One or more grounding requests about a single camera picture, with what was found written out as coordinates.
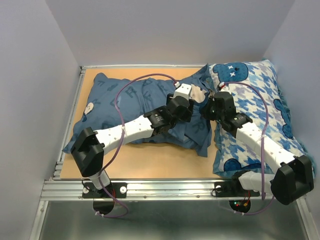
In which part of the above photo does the dark blue lettered pillowcase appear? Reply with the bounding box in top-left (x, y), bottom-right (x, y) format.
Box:
top-left (62, 65), bottom-right (213, 157)

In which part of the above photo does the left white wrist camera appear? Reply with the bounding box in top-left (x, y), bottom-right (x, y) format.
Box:
top-left (173, 83), bottom-right (192, 100)

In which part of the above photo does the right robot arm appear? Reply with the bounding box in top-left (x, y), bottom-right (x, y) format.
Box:
top-left (201, 91), bottom-right (314, 205)

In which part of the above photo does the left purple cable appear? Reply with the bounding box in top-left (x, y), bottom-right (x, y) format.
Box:
top-left (93, 73), bottom-right (180, 218)

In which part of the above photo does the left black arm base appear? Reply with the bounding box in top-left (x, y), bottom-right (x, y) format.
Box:
top-left (81, 180), bottom-right (128, 217)

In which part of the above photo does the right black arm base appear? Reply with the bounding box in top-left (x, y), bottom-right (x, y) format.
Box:
top-left (210, 180), bottom-right (260, 215)

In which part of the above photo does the blue houndstooth bear pillow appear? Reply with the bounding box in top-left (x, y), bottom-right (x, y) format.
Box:
top-left (207, 59), bottom-right (309, 178)

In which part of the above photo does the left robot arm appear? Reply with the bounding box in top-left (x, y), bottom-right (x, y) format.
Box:
top-left (70, 94), bottom-right (195, 197)

